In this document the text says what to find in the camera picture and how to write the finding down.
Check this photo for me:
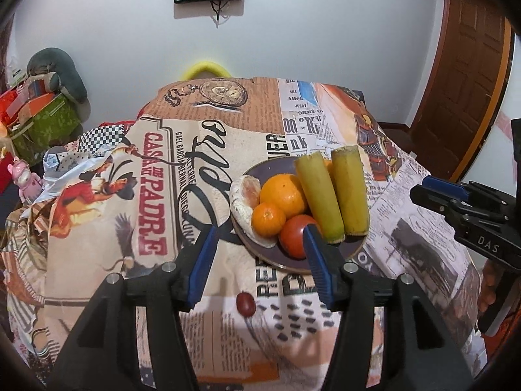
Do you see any red tomato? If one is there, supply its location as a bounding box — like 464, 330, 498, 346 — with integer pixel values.
278, 214, 319, 260

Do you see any dark red jujube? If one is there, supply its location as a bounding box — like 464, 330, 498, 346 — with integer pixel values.
236, 291, 256, 319

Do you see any small tangerine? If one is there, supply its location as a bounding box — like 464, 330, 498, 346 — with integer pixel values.
252, 202, 286, 238

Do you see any peeled pomelo segment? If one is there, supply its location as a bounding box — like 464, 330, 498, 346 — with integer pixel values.
230, 175, 276, 248

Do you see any right human hand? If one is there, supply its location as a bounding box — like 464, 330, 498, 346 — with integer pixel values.
478, 260, 503, 313

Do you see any large orange right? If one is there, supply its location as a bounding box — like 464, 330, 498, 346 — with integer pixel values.
324, 159, 335, 184

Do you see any large orange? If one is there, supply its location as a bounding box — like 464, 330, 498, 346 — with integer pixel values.
324, 159, 335, 184
260, 173, 307, 219

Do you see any brown wooden door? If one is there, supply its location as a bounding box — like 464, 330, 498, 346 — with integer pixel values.
411, 0, 514, 181

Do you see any large orange left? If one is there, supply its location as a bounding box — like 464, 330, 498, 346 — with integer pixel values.
260, 173, 307, 219

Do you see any retro printed tablecloth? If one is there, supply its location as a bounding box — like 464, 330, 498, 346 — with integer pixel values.
1, 78, 487, 390

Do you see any pink bear figurine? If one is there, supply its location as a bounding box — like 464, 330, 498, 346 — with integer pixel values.
7, 157, 42, 205

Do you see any red gift box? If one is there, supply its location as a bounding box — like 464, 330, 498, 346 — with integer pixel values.
0, 152, 13, 193

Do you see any green storage box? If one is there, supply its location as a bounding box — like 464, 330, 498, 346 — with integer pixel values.
9, 94, 81, 166

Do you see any yellow foam chair back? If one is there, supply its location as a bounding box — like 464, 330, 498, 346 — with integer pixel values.
181, 61, 232, 80

